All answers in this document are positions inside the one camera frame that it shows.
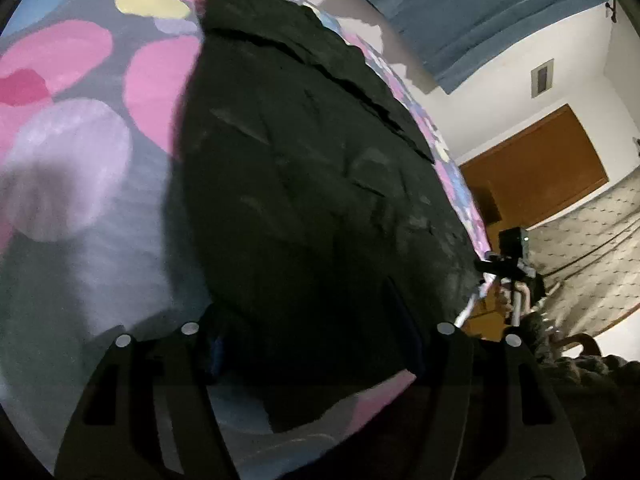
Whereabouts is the beige quilted cloth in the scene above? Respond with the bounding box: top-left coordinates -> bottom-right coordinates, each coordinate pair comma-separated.
525,170 -> 640,347

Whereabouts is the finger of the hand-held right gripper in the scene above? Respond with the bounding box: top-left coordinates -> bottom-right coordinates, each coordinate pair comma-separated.
474,255 -> 523,281

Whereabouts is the black puffer jacket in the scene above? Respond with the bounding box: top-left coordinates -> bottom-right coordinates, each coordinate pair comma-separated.
167,0 -> 488,433

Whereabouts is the brown wooden door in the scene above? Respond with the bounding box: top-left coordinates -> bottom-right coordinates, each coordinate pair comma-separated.
457,105 -> 609,241

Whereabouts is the grey wall vent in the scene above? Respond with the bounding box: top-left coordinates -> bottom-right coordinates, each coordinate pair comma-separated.
531,58 -> 555,98

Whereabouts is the person's right hand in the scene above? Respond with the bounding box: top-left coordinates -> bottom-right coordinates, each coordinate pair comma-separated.
496,281 -> 532,332

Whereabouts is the blue curtain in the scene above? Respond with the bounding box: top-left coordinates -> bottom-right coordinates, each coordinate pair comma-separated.
320,0 -> 621,95

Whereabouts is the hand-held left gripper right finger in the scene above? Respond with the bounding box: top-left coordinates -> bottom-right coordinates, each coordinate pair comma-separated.
384,279 -> 587,480

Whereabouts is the person's right forearm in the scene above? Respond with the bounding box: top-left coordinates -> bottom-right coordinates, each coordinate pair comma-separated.
522,310 -> 640,480

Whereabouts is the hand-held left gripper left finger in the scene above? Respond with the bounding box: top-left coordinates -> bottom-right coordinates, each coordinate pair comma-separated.
54,310 -> 237,480

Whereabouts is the grey blanket with coloured dots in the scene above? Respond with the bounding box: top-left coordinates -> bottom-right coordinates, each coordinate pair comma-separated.
0,0 -> 490,480

